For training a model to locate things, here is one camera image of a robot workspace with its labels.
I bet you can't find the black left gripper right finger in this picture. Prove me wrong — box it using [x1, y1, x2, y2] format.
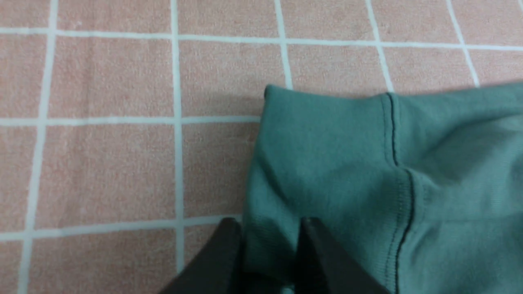
[295, 218, 389, 294]

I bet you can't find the pink checkered table cloth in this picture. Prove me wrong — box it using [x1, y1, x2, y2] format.
[1, 0, 522, 294]

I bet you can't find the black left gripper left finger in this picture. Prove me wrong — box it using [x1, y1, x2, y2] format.
[160, 218, 242, 294]

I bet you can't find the green long-sleeve top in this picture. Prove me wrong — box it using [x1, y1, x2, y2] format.
[243, 83, 523, 294]

